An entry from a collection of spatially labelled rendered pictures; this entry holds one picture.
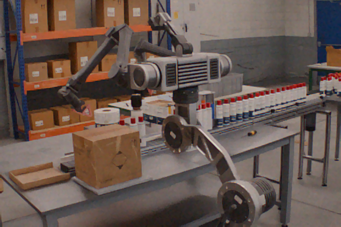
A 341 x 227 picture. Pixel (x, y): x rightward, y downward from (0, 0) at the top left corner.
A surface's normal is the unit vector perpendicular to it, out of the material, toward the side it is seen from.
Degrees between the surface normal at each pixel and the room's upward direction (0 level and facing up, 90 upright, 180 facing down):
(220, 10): 90
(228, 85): 90
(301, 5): 90
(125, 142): 90
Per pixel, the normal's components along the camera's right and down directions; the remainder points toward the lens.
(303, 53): -0.76, 0.14
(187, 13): 0.65, 0.11
